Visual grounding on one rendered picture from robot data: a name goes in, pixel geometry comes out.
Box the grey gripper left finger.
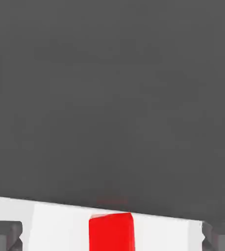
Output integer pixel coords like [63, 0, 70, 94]
[0, 220, 24, 251]

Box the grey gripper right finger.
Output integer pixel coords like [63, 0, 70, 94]
[201, 220, 225, 251]

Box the small red cube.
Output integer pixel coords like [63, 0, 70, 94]
[88, 212, 136, 251]

